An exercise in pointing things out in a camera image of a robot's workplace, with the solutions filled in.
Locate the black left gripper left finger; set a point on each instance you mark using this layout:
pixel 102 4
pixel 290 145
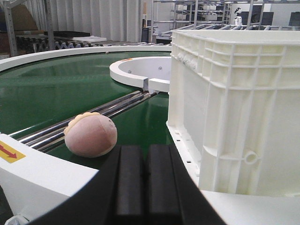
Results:
pixel 123 186

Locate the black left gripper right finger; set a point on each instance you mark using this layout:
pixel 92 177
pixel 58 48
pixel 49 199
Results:
pixel 173 198

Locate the white plastic tote box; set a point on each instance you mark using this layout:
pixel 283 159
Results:
pixel 234 109

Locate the steel conveyor rollers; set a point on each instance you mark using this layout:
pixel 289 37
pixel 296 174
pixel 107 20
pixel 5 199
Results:
pixel 49 137

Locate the white round conveyor table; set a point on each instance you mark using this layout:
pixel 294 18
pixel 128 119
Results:
pixel 60 188

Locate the metal storage shelving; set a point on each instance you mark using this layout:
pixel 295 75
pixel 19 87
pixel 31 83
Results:
pixel 169 15

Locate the white humanoid robot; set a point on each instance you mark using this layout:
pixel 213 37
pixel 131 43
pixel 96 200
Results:
pixel 238 18

